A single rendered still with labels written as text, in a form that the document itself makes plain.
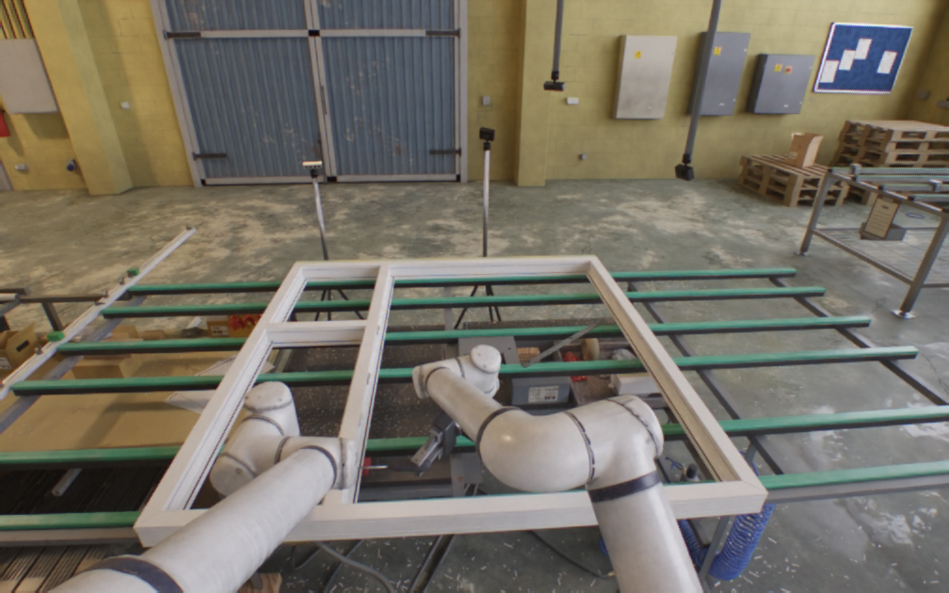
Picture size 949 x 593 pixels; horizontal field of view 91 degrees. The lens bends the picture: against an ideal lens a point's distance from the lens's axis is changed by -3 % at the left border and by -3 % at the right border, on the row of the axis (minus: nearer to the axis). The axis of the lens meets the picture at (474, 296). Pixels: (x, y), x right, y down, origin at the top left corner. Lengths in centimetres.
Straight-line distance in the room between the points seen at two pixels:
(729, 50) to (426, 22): 419
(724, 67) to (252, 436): 782
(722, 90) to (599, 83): 178
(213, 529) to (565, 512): 85
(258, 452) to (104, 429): 137
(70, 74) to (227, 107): 186
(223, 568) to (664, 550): 58
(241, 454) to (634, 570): 66
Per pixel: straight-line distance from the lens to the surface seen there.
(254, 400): 101
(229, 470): 93
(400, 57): 727
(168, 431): 212
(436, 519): 122
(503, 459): 79
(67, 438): 230
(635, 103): 771
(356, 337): 191
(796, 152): 817
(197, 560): 55
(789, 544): 267
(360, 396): 153
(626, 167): 807
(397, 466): 132
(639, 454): 83
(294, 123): 759
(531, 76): 705
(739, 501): 142
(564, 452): 77
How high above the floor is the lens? 189
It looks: 28 degrees down
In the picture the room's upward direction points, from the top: straight up
